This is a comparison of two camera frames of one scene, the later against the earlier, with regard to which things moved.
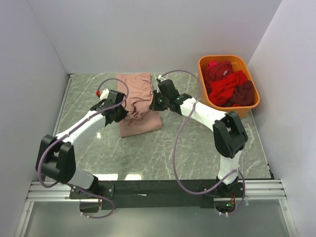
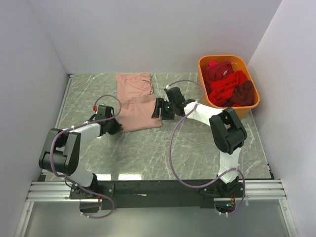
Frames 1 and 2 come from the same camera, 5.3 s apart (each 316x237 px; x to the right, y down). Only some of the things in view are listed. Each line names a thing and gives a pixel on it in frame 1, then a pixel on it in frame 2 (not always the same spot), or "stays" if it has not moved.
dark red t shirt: [214, 73] stays
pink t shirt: [140, 118] stays
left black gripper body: [122, 113] -> [114, 126]
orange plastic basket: [225, 82] stays
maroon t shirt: [244, 94] stays
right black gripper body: [160, 103] -> [168, 112]
